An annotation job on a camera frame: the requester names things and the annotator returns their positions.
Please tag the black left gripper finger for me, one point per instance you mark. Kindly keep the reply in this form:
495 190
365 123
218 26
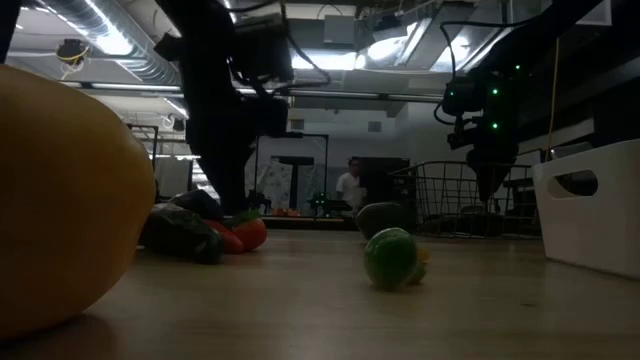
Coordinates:
212 185
237 185

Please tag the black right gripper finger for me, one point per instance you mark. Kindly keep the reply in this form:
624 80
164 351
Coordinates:
482 167
502 165

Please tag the red toy tomato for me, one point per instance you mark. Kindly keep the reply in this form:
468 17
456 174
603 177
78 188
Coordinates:
252 235

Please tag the red chili pepper toy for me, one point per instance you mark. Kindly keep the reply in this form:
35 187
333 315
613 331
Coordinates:
230 242

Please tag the dark green zucchini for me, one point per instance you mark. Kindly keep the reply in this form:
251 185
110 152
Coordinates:
180 235

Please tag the dark green avocado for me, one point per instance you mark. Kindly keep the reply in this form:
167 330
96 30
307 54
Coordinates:
382 217

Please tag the small green vegetable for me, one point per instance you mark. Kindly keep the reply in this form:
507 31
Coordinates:
390 257

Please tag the yellow lemon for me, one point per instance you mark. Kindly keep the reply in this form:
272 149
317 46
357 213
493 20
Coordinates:
65 200

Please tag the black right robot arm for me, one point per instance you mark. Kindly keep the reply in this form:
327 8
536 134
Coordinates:
540 40

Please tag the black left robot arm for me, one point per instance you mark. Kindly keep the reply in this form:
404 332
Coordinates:
210 40

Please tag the patterned grey curtain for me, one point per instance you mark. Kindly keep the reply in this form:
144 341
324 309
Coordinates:
270 185

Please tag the black T stand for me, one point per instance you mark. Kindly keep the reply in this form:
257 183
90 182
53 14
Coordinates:
293 161

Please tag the dark robot with green lights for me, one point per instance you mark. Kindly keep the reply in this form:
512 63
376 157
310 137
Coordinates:
322 204

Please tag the black cabinet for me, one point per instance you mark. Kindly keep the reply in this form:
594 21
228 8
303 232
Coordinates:
390 175

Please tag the long tube light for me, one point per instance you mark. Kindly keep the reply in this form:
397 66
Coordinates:
135 87

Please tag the white plastic bin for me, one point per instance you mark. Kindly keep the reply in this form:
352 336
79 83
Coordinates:
590 230

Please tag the person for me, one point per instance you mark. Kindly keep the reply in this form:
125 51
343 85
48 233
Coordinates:
350 187

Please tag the grey square box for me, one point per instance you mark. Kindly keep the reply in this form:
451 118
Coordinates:
340 30

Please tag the black frame stand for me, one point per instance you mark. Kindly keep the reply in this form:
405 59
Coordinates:
292 134

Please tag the silver ventilation duct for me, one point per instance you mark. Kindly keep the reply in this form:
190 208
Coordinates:
145 65

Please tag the black aluminium frame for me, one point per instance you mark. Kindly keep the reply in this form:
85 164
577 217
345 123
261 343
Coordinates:
7 25

